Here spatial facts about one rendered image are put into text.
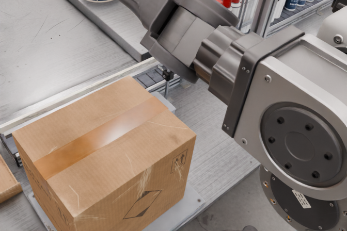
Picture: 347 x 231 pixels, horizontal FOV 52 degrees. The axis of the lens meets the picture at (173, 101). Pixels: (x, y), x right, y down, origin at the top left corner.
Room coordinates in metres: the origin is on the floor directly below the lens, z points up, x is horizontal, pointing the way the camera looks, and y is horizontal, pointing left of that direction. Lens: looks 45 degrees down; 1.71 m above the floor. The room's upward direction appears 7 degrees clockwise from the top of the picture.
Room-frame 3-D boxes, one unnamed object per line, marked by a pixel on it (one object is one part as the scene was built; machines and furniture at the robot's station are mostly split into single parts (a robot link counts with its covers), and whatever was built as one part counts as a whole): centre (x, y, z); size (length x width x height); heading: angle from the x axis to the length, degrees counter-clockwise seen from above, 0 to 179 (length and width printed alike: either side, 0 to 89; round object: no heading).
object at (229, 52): (0.32, -0.07, 1.45); 0.09 x 0.08 x 0.12; 137
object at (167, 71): (0.88, 0.04, 0.91); 0.07 x 0.03 x 0.16; 45
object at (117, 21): (1.56, 0.10, 0.86); 0.80 x 0.67 x 0.05; 135
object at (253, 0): (1.28, -0.25, 0.98); 0.05 x 0.05 x 0.20
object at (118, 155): (0.47, 0.13, 0.99); 0.30 x 0.24 x 0.27; 137
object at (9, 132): (0.93, 0.04, 0.95); 1.07 x 0.01 x 0.01; 135
